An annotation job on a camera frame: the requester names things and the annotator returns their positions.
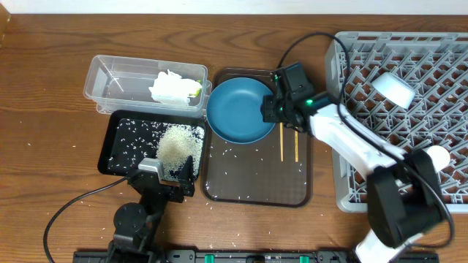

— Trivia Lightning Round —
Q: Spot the left wooden chopstick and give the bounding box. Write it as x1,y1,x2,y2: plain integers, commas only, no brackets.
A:
279,122,284,162

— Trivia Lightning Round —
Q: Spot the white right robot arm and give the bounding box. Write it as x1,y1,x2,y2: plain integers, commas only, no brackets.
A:
260,63,451,262

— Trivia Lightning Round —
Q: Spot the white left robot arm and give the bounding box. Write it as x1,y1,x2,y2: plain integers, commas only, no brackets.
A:
105,156,195,263

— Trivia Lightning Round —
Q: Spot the light blue bowl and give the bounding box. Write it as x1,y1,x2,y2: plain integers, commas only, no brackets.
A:
371,72,415,110

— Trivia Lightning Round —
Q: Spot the right wooden chopstick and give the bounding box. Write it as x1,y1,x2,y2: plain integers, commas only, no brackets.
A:
294,131,299,163

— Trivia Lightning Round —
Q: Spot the yellow green snack wrapper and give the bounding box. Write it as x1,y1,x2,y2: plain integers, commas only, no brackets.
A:
188,80,203,98

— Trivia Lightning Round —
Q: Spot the dark brown serving tray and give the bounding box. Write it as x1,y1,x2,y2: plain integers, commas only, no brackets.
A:
200,66,314,209

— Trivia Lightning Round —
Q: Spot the wooden chopstick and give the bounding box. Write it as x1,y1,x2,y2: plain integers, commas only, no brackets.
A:
279,122,284,162
294,131,299,163

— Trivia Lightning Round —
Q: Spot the black plastic tray bin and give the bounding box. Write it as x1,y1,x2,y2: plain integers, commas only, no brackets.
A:
97,110,206,177

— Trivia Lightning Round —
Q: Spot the clear plastic bin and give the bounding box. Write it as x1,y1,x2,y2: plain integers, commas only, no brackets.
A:
83,55,212,118

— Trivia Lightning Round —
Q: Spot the white rice pile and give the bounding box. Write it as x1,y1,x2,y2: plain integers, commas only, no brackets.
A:
156,124,205,180

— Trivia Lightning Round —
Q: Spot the dark blue plate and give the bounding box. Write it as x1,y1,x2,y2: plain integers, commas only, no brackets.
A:
206,77,275,144

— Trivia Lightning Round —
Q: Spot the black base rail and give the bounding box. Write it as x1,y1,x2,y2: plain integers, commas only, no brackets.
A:
72,248,439,263

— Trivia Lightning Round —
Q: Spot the grey dishwasher rack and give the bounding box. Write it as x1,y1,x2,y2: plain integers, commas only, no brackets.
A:
325,31,467,213

